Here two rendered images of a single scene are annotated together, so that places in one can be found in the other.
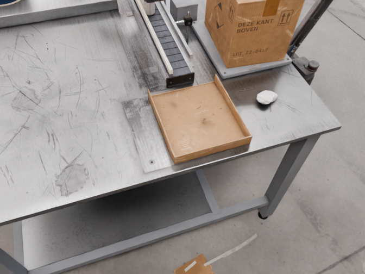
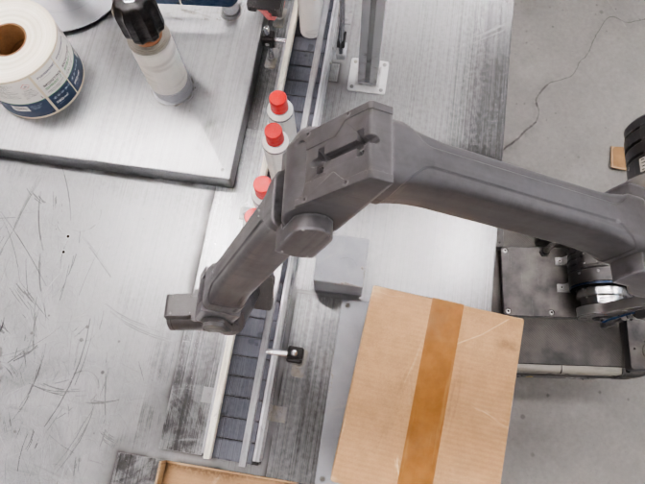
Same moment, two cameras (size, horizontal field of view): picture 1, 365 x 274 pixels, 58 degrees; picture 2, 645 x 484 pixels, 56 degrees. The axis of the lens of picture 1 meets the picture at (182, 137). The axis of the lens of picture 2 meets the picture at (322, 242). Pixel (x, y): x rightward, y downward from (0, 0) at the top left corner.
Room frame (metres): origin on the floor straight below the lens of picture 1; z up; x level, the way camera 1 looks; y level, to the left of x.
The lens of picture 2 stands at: (1.02, -0.13, 2.07)
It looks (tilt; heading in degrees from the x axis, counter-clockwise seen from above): 73 degrees down; 35
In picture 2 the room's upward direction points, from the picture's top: 5 degrees counter-clockwise
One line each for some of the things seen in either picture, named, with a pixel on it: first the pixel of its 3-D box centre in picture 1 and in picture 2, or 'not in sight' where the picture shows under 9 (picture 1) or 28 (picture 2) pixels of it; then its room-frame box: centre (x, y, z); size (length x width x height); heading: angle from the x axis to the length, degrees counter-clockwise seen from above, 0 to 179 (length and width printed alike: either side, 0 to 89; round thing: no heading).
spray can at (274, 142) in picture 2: not in sight; (278, 155); (1.41, 0.23, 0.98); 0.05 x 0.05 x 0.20
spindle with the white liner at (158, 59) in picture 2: not in sight; (153, 47); (1.47, 0.55, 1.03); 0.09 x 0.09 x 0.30
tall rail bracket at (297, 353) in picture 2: (182, 31); (285, 356); (1.09, 0.02, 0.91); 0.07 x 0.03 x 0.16; 111
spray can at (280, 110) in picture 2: not in sight; (282, 124); (1.47, 0.25, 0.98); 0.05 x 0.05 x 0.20
